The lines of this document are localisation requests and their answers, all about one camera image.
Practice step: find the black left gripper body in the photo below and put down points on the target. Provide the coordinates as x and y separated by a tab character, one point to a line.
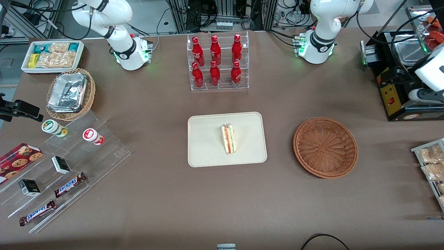
402	74

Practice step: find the triangle sandwich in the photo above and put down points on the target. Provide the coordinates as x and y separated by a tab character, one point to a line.
229	140

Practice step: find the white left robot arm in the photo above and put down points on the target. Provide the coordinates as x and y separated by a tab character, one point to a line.
322	21

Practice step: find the steel tray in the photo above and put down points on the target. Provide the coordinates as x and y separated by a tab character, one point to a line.
418	21

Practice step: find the light wicker basket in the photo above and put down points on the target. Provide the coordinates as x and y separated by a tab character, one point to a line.
91	93

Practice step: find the brown wicker basket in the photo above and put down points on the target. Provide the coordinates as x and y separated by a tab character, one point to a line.
326	147

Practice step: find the tray of packaged snacks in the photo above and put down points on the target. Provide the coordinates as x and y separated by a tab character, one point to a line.
432	184

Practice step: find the beige plastic tray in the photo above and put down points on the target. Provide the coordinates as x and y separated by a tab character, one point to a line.
204	146

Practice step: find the black machine with yellow label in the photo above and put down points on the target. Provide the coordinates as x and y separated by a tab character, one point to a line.
392	100

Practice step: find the green lidded cup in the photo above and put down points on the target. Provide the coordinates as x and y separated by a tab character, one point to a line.
52	127

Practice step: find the white snack bin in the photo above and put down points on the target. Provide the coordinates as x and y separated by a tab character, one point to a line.
26	67

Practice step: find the aluminium foil container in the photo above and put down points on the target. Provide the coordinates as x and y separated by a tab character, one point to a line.
67	92

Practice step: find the yellow snack pack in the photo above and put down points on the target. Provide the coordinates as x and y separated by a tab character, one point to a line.
33	61

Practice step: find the red cookie box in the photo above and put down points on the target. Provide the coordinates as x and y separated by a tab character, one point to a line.
17	159

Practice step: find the clear bag of crackers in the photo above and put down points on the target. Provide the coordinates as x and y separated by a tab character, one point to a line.
66	59
47	60
59	47

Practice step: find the teal snack pack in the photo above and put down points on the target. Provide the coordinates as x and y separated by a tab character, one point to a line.
41	48
74	47

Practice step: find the small black box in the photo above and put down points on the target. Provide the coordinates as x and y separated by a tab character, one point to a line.
29	188
61	165

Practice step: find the red lidded cup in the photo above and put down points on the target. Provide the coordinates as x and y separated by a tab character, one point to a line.
91	135

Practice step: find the clear bag of fried snack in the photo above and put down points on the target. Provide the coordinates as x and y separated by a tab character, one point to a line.
430	154
433	172

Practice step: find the snickers bar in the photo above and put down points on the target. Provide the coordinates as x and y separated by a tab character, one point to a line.
37	213
69	185

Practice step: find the clear acrylic stepped display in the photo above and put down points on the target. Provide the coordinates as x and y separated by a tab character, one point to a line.
100	156

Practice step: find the red cola bottle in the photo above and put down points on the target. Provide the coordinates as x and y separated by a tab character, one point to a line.
215	51
198	52
236	75
214	75
237	50
197	77

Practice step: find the clear acrylic bottle rack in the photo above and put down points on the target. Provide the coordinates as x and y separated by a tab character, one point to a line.
223	86

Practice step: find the white power strip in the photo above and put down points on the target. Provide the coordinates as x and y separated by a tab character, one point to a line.
224	25

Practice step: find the grey box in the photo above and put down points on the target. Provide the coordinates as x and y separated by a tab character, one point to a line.
226	247

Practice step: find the aluminium frame rack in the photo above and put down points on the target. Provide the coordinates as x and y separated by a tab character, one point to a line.
180	14

